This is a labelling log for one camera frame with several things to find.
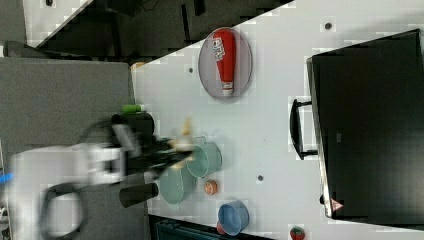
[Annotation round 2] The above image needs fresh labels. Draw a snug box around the blue bowl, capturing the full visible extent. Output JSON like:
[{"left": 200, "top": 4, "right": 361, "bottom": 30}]
[{"left": 218, "top": 200, "right": 250, "bottom": 236}]

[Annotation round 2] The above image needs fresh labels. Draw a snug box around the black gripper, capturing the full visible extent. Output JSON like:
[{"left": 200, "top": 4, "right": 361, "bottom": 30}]
[{"left": 125, "top": 139, "right": 171, "bottom": 175}]

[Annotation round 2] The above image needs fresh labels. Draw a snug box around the red strawberry toy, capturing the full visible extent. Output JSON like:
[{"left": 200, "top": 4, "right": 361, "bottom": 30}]
[{"left": 290, "top": 227, "right": 306, "bottom": 240}]

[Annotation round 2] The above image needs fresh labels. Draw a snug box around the green perforated colander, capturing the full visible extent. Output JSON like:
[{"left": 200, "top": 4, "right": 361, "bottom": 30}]
[{"left": 159, "top": 167, "right": 196, "bottom": 205}]

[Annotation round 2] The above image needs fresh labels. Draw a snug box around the green marker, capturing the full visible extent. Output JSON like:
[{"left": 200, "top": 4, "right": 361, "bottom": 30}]
[{"left": 121, "top": 104, "right": 145, "bottom": 114}]

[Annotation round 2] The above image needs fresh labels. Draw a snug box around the grey round plate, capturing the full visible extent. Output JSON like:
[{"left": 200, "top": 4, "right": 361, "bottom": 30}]
[{"left": 198, "top": 27, "right": 253, "bottom": 102}]

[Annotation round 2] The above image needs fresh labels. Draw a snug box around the black toaster oven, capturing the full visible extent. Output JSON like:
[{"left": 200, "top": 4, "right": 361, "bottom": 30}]
[{"left": 290, "top": 29, "right": 424, "bottom": 230}]

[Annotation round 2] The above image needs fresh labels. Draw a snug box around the black cylinder holder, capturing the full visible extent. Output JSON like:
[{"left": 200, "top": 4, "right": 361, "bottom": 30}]
[
  {"left": 111, "top": 112, "right": 155, "bottom": 140},
  {"left": 119, "top": 183, "right": 159, "bottom": 208}
]

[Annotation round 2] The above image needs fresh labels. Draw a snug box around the green mug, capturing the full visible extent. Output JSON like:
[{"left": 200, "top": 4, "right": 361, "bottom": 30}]
[{"left": 186, "top": 137, "right": 222, "bottom": 178}]

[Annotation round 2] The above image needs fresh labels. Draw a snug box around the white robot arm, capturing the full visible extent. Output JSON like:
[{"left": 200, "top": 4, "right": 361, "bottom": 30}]
[{"left": 7, "top": 144, "right": 148, "bottom": 240}]

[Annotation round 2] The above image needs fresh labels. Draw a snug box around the small orange ball toy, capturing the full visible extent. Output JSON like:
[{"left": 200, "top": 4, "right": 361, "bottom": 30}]
[{"left": 204, "top": 180, "right": 218, "bottom": 195}]

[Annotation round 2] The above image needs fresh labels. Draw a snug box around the red ketchup bottle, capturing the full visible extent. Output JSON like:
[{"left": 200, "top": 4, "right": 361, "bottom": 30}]
[{"left": 212, "top": 29, "right": 236, "bottom": 96}]

